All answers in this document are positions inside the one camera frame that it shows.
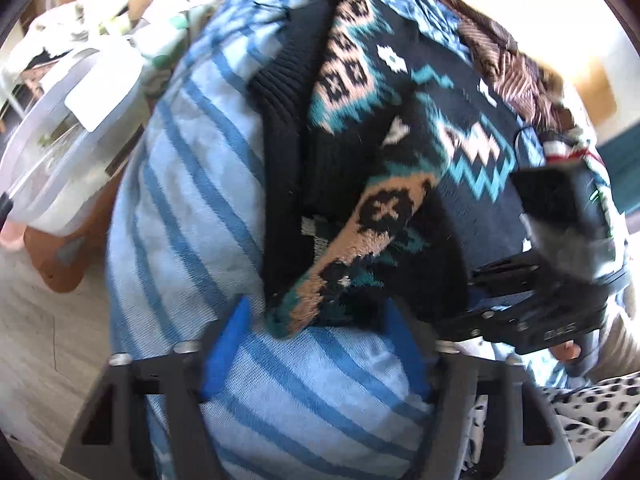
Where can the blue striped bed sheet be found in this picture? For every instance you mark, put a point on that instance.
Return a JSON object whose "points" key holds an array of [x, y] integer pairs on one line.
{"points": [[186, 242]]}

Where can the person right hand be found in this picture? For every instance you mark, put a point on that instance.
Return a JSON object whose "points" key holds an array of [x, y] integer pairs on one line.
{"points": [[567, 352]]}

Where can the black patterned knit sweater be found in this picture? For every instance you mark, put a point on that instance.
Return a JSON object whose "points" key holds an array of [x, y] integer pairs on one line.
{"points": [[388, 166]]}

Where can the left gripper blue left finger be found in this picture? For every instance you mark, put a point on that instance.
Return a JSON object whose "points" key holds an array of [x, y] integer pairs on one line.
{"points": [[111, 438]]}

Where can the star striped duvet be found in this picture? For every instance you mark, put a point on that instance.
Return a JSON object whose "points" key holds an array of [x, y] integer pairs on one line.
{"points": [[581, 201]]}

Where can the leopard print garment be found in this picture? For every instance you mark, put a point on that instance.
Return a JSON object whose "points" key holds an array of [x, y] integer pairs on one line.
{"points": [[590, 415]]}

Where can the teal curtain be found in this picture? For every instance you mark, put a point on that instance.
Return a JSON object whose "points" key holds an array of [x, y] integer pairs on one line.
{"points": [[622, 160]]}

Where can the clear plastic storage bin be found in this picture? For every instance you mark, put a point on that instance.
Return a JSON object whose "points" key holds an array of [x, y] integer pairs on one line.
{"points": [[74, 141]]}

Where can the brown striped garment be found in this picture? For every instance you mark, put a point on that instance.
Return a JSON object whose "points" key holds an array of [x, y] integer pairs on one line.
{"points": [[534, 90]]}

